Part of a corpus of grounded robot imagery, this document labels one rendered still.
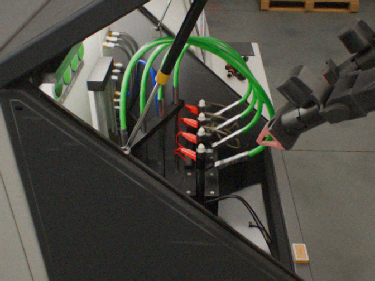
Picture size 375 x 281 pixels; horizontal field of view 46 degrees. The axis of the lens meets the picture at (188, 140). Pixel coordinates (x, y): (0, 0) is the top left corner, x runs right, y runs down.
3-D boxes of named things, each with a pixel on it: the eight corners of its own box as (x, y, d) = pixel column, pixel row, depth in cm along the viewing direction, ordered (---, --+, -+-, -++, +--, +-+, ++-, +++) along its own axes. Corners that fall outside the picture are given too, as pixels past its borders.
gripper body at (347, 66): (323, 61, 116) (348, 44, 112) (346, 88, 118) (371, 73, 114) (322, 71, 111) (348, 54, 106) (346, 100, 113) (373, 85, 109)
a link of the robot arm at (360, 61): (389, 63, 105) (388, 55, 110) (373, 42, 104) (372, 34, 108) (363, 79, 109) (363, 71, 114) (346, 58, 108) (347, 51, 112)
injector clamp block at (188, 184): (216, 235, 126) (219, 195, 118) (182, 234, 126) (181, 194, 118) (215, 163, 154) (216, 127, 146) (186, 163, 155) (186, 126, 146)
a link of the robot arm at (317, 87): (352, 117, 78) (366, 86, 82) (308, 74, 76) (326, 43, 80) (306, 136, 88) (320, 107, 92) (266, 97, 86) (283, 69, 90)
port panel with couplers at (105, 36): (120, 126, 133) (110, 27, 116) (109, 126, 133) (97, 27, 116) (126, 105, 144) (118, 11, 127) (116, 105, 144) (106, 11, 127)
